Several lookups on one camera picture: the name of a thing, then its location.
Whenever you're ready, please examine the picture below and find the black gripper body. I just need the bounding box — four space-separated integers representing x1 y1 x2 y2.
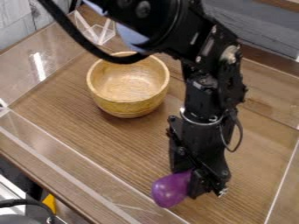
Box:
166 112 240 200

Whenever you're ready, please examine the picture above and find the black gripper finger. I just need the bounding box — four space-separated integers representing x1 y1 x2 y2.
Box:
189 170 213 200
170 136 193 173

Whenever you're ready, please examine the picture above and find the purple toy eggplant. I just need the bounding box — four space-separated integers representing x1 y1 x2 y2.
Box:
151 171 191 208

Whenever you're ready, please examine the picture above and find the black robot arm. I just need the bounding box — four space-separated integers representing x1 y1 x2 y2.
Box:
38 0 249 200

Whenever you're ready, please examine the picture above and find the brown wooden bowl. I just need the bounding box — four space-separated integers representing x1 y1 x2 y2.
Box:
87 56 171 118

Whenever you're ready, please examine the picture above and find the yellow tag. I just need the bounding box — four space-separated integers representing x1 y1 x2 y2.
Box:
42 194 58 213

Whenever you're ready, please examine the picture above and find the clear acrylic tray wall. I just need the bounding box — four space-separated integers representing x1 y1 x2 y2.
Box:
0 106 189 224

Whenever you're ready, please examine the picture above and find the clear acrylic corner bracket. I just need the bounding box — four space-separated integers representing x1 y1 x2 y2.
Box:
74 11 117 46

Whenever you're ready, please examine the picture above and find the black cable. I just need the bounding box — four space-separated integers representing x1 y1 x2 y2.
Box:
0 198 57 224

